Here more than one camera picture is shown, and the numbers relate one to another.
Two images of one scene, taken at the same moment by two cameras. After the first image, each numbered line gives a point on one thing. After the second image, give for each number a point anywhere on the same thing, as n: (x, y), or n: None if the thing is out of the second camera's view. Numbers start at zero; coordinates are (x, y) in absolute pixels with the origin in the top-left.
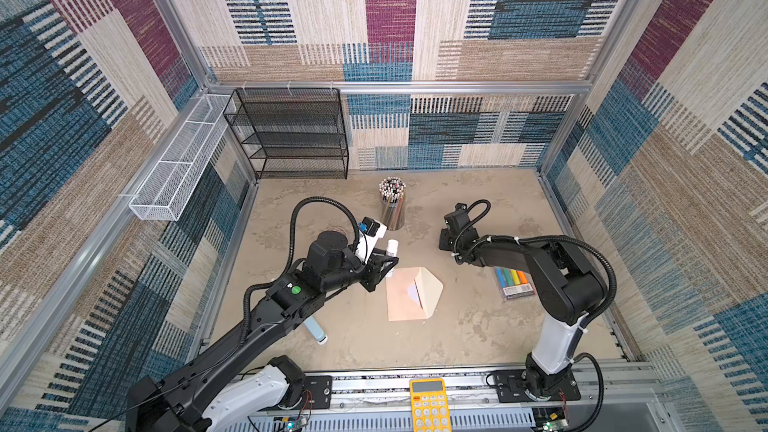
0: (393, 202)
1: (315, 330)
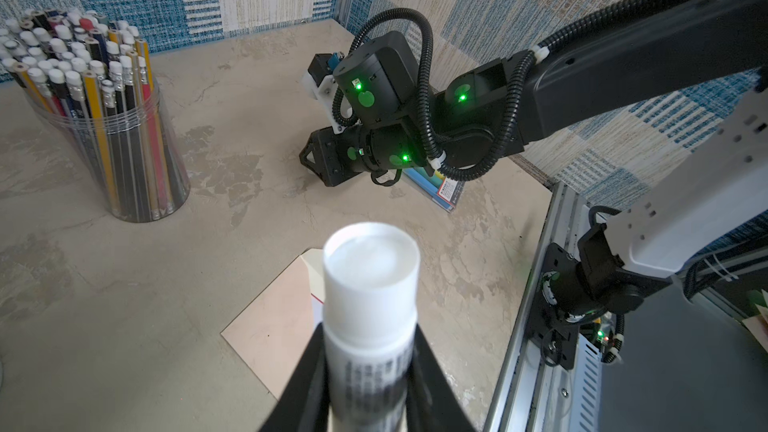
0: (90, 80)
1: None
